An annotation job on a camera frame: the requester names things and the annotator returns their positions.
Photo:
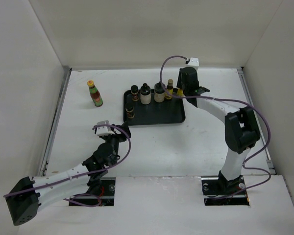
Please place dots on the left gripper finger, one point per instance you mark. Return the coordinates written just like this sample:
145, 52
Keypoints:
114, 130
125, 131

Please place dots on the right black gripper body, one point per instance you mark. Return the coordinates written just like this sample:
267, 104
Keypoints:
180, 84

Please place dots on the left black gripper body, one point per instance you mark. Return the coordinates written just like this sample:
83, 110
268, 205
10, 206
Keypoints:
114, 139

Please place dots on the small spice jar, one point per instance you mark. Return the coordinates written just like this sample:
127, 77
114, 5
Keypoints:
134, 91
130, 111

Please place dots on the yellow label bottle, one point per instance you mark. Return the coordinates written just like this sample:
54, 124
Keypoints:
180, 93
169, 90

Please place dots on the white powder shaker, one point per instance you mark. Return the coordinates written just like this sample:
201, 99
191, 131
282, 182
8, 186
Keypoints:
159, 93
145, 94

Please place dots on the red chili sauce bottle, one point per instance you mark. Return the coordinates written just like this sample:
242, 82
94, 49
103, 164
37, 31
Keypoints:
95, 94

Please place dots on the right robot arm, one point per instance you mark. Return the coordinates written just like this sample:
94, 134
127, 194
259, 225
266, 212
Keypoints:
241, 130

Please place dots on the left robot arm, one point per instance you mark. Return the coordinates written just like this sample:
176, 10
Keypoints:
32, 194

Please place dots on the black plastic tray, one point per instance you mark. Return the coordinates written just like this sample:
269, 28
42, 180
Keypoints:
167, 112

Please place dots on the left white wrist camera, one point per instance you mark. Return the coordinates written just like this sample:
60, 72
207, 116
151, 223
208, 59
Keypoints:
103, 128

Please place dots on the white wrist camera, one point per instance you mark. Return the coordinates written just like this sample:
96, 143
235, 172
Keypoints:
193, 63
103, 128

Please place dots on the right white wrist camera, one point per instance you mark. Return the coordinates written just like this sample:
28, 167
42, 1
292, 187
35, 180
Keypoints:
193, 63

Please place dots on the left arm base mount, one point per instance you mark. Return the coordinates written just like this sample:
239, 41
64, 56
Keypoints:
102, 195

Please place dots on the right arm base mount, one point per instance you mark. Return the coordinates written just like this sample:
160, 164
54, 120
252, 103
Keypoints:
216, 194

